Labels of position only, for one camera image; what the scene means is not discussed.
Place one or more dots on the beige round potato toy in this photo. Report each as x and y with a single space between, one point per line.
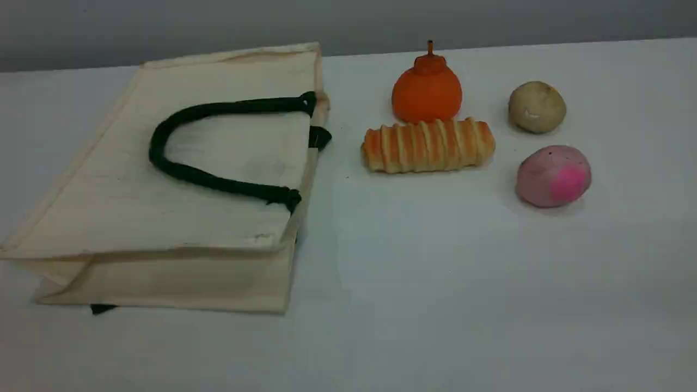
536 106

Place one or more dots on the pink round fruit toy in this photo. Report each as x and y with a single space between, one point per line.
544 177

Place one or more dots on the orange fruit toy with stem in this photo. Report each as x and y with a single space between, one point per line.
427 95

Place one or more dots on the long striped bread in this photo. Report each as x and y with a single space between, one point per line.
427 146

